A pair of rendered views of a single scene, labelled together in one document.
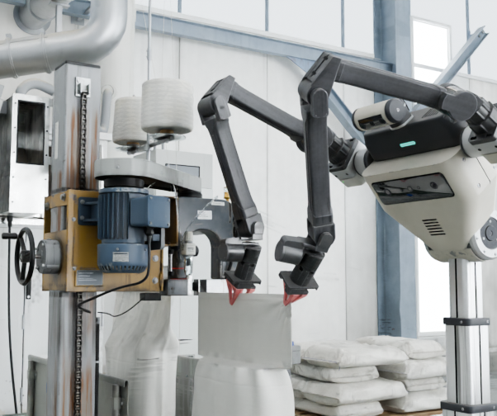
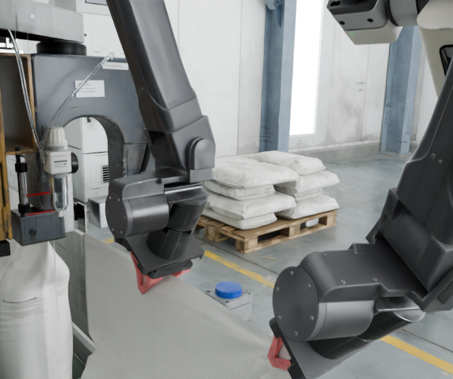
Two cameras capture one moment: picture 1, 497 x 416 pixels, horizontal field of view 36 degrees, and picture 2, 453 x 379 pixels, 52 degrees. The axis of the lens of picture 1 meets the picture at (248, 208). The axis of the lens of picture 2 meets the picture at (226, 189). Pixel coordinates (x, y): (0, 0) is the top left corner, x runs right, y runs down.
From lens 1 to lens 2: 1.71 m
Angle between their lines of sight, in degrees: 20
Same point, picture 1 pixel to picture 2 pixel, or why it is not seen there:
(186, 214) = (53, 89)
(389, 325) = (269, 131)
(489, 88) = not seen: outside the picture
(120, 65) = not seen: outside the picture
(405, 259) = (285, 81)
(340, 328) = (233, 134)
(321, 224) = not seen: outside the picture
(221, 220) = (123, 98)
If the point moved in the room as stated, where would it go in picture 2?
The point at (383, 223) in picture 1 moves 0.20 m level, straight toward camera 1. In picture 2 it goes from (269, 51) to (269, 50)
